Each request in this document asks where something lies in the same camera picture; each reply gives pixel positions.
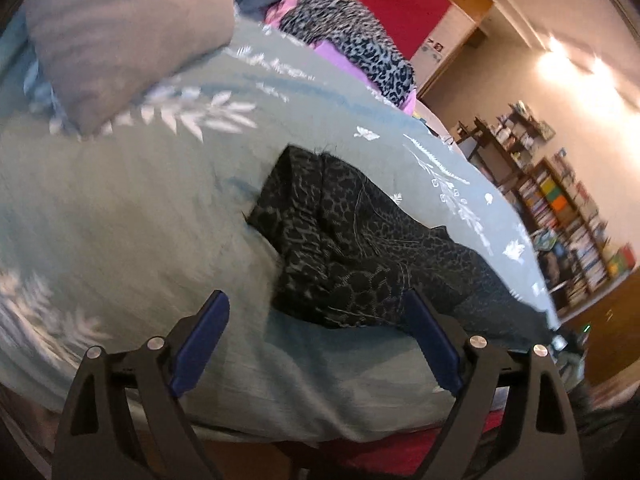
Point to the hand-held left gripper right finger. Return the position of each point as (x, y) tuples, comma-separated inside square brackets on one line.
[(432, 340)]

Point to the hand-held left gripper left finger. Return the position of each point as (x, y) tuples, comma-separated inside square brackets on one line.
[(200, 340)]

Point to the dark leopard print pants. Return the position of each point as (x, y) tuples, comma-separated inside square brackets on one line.
[(350, 240)]

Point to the red rug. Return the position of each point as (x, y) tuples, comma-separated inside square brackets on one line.
[(400, 442)]

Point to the green leaf print blanket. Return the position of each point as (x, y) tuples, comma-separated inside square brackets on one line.
[(150, 210)]

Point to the wooden bookshelf with books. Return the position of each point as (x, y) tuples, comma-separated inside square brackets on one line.
[(570, 230)]

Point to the dark wooden shelf rack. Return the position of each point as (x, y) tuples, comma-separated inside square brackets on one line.
[(500, 145)]

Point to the grey pillow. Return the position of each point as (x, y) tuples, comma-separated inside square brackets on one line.
[(125, 35)]

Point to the pink leopard print cloth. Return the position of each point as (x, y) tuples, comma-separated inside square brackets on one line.
[(345, 35)]

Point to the wall light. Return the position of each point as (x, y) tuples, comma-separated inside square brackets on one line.
[(575, 65)]

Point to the red wall panel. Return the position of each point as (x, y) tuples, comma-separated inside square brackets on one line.
[(395, 0)]

